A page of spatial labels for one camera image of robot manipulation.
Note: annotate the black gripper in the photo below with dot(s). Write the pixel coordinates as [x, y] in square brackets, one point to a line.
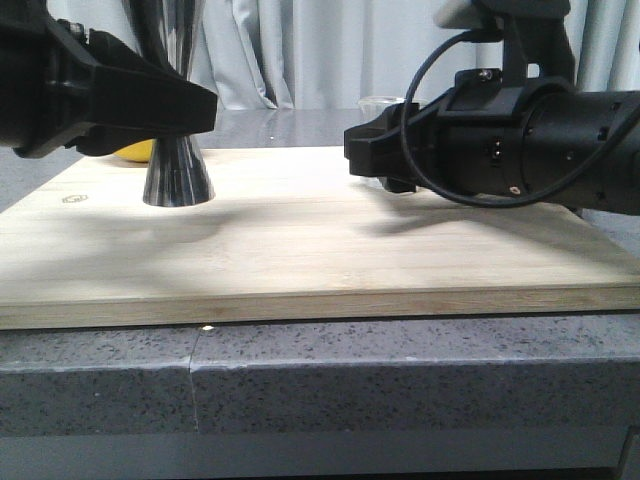
[53, 95]
[470, 141]

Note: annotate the steel double jigger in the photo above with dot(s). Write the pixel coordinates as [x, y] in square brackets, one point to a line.
[166, 34]

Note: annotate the clear glass beaker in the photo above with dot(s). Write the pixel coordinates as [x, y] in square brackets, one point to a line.
[372, 106]

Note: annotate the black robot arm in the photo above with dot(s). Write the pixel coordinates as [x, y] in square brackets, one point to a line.
[581, 149]

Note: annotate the yellow lemon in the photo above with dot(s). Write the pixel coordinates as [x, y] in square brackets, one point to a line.
[139, 152]

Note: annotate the light wooden cutting board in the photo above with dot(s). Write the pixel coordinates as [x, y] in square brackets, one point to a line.
[289, 235]

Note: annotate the grey curtain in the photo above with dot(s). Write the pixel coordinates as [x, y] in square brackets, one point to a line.
[330, 54]

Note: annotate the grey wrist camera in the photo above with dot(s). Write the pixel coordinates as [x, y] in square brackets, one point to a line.
[458, 14]

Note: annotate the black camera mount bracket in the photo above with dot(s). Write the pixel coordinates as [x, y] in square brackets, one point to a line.
[533, 33]

